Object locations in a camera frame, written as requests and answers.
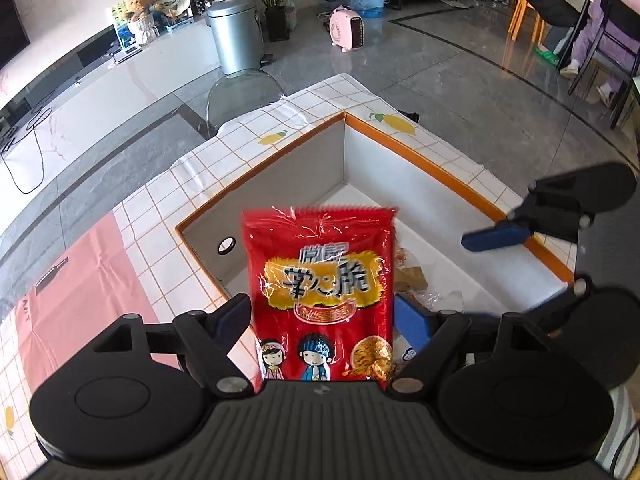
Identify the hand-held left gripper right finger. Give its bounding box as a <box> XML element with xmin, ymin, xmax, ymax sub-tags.
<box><xmin>390</xmin><ymin>294</ymin><xmax>551</xmax><ymax>396</ymax></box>

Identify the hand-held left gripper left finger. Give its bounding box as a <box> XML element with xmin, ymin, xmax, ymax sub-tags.
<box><xmin>85</xmin><ymin>294</ymin><xmax>256</xmax><ymax>396</ymax></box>

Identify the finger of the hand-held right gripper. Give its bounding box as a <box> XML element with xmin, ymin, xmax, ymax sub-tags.
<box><xmin>529</xmin><ymin>275</ymin><xmax>597</xmax><ymax>335</ymax></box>
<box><xmin>460</xmin><ymin>161</ymin><xmax>639</xmax><ymax>254</ymax></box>

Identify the pile of assorted snack packets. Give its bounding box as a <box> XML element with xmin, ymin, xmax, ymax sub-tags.
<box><xmin>392</xmin><ymin>245</ymin><xmax>466</xmax><ymax>366</ymax></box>

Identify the red noodle snack bag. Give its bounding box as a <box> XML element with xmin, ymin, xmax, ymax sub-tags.
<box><xmin>241</xmin><ymin>205</ymin><xmax>400</xmax><ymax>392</ymax></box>

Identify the orange cardboard box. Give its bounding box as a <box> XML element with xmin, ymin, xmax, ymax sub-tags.
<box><xmin>175</xmin><ymin>112</ymin><xmax>575</xmax><ymax>361</ymax></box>

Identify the grey striped cloth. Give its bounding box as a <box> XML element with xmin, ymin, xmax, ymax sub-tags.
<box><xmin>592</xmin><ymin>385</ymin><xmax>640</xmax><ymax>478</ymax></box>

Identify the pink cloth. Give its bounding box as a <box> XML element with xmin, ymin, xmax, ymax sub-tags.
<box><xmin>0</xmin><ymin>210</ymin><xmax>186</xmax><ymax>386</ymax></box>

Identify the orange wooden chair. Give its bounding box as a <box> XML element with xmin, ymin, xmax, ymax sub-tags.
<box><xmin>507</xmin><ymin>0</ymin><xmax>551</xmax><ymax>43</ymax></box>

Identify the clear plastic chair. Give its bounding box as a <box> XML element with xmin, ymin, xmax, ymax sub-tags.
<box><xmin>206</xmin><ymin>67</ymin><xmax>287</xmax><ymax>140</ymax></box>

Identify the pink space heater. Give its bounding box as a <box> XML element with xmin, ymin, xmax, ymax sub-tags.
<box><xmin>328</xmin><ymin>5</ymin><xmax>364</xmax><ymax>53</ymax></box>

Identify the black dining chair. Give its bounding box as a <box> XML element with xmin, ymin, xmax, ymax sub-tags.
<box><xmin>567</xmin><ymin>0</ymin><xmax>640</xmax><ymax>131</ymax></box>

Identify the white marble television console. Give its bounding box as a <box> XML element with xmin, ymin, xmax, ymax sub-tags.
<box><xmin>0</xmin><ymin>17</ymin><xmax>223</xmax><ymax>201</ymax></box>

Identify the silver trash can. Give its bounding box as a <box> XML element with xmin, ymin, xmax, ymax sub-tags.
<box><xmin>207</xmin><ymin>0</ymin><xmax>263</xmax><ymax>76</ymax></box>

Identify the tall leafy potted plant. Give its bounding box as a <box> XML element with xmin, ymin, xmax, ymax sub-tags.
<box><xmin>215</xmin><ymin>0</ymin><xmax>301</xmax><ymax>43</ymax></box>

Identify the green picture card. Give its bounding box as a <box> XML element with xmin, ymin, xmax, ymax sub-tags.
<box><xmin>111</xmin><ymin>1</ymin><xmax>132</xmax><ymax>31</ymax></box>

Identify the brown teddy bear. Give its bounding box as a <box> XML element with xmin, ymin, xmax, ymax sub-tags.
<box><xmin>124</xmin><ymin>0</ymin><xmax>162</xmax><ymax>20</ymax></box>

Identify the black flat television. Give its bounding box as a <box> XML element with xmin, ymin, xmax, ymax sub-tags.
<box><xmin>0</xmin><ymin>0</ymin><xmax>31</xmax><ymax>68</ymax></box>

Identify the black cable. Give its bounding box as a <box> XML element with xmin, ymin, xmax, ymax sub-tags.
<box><xmin>0</xmin><ymin>107</ymin><xmax>53</xmax><ymax>194</ymax></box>

